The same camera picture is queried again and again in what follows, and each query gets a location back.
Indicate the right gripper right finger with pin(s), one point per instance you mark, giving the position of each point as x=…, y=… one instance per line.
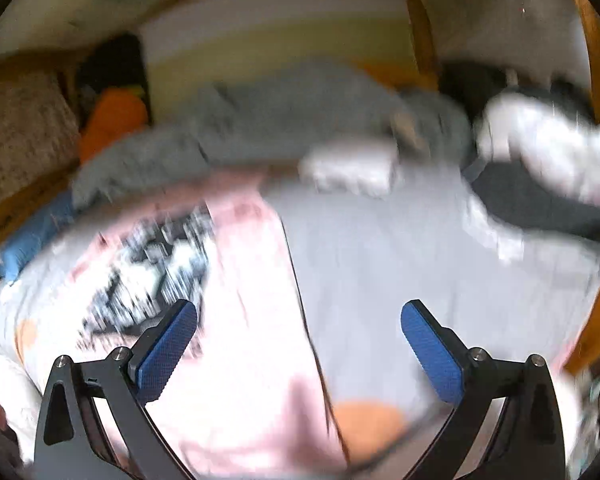
x=527, y=442

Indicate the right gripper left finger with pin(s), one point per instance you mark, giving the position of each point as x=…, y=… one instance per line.
x=71, y=441

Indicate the pink printed t-shirt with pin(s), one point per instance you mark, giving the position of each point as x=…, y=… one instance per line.
x=246, y=398

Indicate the white clothes pile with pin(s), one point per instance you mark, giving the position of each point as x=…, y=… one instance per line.
x=561, y=154

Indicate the blue pillow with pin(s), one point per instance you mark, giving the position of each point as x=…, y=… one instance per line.
x=39, y=230

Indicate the dark grey garment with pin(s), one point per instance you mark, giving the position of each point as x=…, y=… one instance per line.
x=510, y=194

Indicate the folded white garment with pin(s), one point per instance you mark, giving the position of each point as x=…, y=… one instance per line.
x=360, y=165

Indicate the orange plush pillow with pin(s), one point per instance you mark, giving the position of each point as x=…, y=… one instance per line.
x=117, y=113

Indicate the black backpack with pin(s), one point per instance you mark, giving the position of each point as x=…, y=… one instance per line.
x=472, y=84

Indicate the grey-green duvet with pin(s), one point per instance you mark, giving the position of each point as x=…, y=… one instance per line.
x=274, y=119

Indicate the green white wall pad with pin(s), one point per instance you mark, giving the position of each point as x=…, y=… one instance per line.
x=201, y=42

